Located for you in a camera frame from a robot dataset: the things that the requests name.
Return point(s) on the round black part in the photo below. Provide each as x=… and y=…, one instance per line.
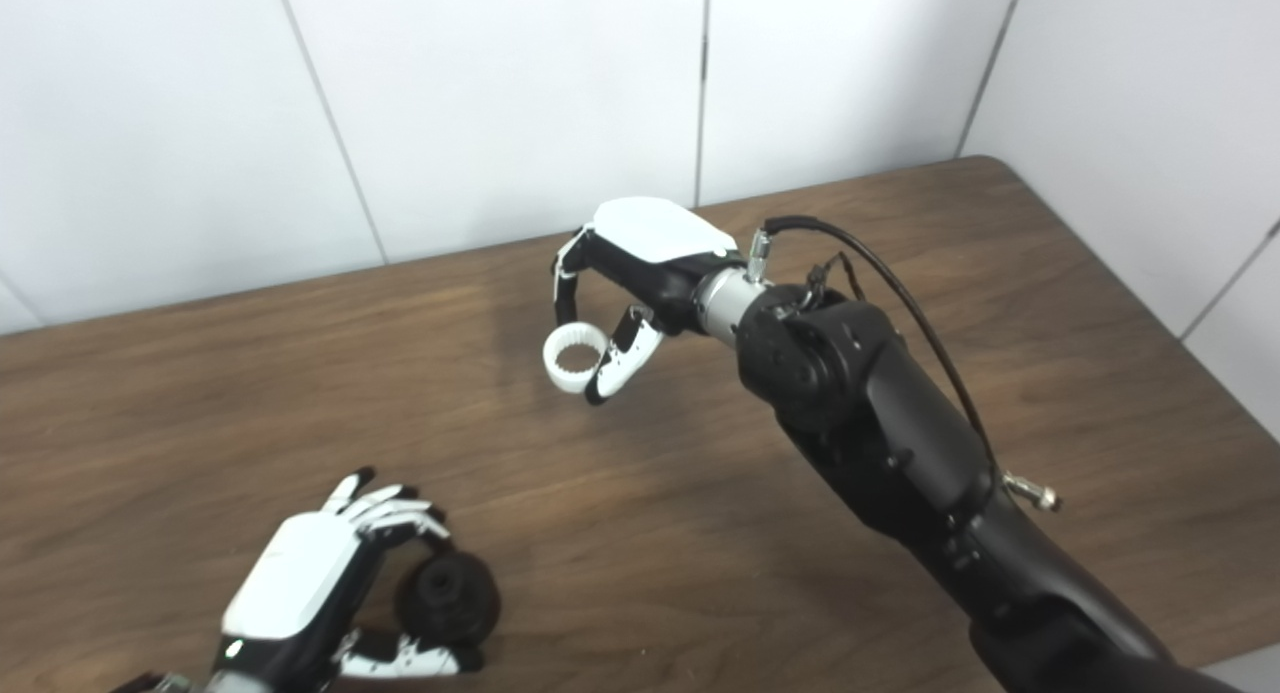
x=450, y=598

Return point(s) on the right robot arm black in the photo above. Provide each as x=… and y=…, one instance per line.
x=900, y=443

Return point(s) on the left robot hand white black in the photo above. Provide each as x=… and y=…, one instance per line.
x=295, y=583

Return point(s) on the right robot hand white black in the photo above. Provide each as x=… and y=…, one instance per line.
x=655, y=243

